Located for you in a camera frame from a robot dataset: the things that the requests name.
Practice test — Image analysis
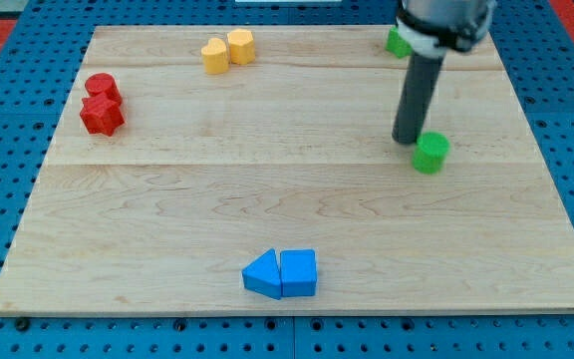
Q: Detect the green cylinder block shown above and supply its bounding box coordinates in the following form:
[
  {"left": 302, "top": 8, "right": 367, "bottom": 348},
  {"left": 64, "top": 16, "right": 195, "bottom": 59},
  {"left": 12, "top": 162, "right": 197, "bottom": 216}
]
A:
[{"left": 412, "top": 132, "right": 450, "bottom": 175}]

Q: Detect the red star block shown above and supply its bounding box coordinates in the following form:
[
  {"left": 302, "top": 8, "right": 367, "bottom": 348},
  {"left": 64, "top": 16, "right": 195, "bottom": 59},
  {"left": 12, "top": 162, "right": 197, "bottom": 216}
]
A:
[{"left": 80, "top": 93, "right": 125, "bottom": 137}]

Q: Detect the yellow hexagon block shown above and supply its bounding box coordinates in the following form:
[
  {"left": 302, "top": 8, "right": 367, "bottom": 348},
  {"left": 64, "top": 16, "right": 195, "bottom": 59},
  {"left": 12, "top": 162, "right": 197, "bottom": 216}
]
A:
[{"left": 227, "top": 29, "right": 256, "bottom": 65}]

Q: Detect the green star block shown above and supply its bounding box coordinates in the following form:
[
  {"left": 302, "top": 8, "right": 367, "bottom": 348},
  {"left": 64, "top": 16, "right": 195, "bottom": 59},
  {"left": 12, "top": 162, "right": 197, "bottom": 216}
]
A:
[{"left": 385, "top": 26, "right": 413, "bottom": 59}]

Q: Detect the blue pentagon block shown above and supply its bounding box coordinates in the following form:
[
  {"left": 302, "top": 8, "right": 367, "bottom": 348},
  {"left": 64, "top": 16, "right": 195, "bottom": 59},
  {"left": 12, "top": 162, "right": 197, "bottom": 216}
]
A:
[{"left": 280, "top": 249, "right": 318, "bottom": 297}]

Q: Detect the yellow heart block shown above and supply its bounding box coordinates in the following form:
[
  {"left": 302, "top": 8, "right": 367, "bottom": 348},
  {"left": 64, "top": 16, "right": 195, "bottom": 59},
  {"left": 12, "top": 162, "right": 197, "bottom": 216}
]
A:
[{"left": 200, "top": 38, "right": 229, "bottom": 75}]

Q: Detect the blue triangle block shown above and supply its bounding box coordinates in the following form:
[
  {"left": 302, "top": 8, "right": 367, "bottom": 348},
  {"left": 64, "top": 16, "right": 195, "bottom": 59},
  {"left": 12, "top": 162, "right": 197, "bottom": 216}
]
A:
[{"left": 241, "top": 248, "right": 282, "bottom": 300}]

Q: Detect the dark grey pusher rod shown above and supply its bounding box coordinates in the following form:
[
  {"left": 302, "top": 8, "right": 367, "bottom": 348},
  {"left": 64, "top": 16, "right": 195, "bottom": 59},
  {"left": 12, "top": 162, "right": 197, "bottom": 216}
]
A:
[{"left": 392, "top": 52, "right": 443, "bottom": 145}]

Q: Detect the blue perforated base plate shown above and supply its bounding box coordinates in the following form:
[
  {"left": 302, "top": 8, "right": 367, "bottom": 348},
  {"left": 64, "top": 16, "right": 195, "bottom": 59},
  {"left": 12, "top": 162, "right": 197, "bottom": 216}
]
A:
[{"left": 0, "top": 1, "right": 574, "bottom": 358}]

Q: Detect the wooden board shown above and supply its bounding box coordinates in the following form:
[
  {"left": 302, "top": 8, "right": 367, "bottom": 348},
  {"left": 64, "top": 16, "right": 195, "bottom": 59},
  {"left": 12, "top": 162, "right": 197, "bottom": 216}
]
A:
[{"left": 0, "top": 26, "right": 574, "bottom": 317}]

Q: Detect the red cylinder block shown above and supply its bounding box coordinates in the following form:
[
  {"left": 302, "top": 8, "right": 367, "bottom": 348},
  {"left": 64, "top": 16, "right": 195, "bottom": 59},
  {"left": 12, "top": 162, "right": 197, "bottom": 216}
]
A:
[{"left": 85, "top": 73, "right": 123, "bottom": 105}]

